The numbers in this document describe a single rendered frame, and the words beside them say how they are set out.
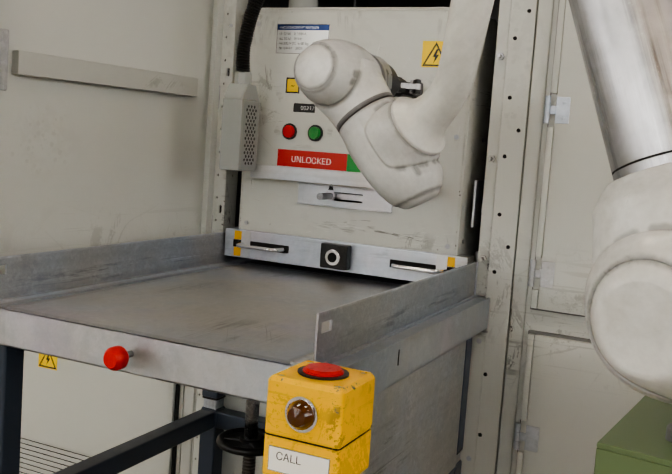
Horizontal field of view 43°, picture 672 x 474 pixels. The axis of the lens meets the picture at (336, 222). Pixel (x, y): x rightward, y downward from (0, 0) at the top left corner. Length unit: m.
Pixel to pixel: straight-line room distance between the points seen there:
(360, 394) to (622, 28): 0.41
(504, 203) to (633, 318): 0.94
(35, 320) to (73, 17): 0.60
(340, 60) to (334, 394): 0.62
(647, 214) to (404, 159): 0.55
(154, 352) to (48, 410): 1.12
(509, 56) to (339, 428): 1.02
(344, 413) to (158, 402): 1.28
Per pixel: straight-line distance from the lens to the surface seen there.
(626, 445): 0.94
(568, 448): 1.69
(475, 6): 1.20
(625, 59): 0.83
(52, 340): 1.30
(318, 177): 1.73
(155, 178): 1.83
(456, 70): 1.22
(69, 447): 2.27
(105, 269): 1.58
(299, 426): 0.81
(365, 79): 1.30
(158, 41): 1.82
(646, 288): 0.73
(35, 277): 1.45
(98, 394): 2.17
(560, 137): 1.62
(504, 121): 1.66
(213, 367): 1.14
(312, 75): 1.28
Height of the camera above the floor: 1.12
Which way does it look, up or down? 5 degrees down
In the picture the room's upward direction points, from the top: 4 degrees clockwise
